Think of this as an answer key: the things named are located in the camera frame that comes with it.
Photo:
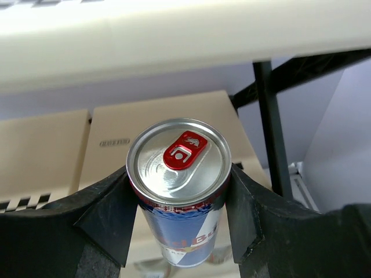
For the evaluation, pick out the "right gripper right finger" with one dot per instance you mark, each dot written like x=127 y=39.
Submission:
x=275 y=237

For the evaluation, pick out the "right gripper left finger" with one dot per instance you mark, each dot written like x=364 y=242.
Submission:
x=86 y=234

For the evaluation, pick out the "energy drink can hidden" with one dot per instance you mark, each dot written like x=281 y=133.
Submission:
x=180 y=169

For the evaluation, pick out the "aluminium side rail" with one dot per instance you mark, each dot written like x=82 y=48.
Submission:
x=300 y=191

